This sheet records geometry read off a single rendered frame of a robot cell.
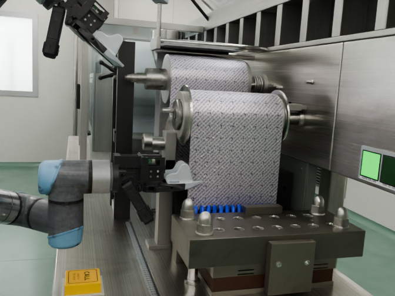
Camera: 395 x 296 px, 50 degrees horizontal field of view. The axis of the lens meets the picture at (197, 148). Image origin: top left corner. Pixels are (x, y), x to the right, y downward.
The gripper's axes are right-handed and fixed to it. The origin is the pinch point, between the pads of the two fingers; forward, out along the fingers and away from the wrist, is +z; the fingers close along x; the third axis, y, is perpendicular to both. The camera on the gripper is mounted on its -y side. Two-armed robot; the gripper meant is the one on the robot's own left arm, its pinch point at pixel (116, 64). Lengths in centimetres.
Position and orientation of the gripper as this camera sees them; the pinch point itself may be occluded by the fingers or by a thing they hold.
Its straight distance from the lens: 102.2
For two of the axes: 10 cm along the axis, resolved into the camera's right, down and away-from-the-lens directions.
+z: 7.0, 6.4, 3.1
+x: -2.8, -1.6, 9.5
